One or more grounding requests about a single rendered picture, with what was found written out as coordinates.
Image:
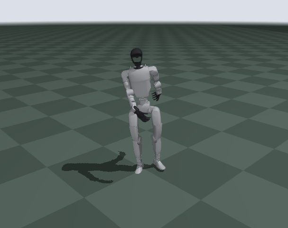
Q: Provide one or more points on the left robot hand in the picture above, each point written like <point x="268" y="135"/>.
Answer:
<point x="157" y="96"/>

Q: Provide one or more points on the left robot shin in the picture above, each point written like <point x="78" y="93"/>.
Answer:
<point x="157" y="149"/>

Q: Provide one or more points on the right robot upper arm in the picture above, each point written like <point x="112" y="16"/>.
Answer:
<point x="126" y="82"/>

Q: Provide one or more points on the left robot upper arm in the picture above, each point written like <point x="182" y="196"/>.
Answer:
<point x="153" y="71"/>

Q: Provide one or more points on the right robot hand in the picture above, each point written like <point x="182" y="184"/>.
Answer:
<point x="141" y="115"/>

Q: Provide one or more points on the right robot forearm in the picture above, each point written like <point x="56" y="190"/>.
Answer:
<point x="131" y="101"/>

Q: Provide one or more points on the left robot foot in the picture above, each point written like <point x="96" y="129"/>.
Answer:
<point x="159" y="165"/>

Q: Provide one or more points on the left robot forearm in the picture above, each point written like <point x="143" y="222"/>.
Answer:
<point x="158" y="90"/>

